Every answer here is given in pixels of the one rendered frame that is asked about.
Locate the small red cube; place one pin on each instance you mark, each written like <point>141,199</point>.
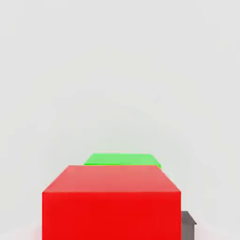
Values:
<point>111,210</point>

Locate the small green cube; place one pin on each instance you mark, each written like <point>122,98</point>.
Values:
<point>121,159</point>

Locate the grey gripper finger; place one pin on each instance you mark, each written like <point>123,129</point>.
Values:
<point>187,227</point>

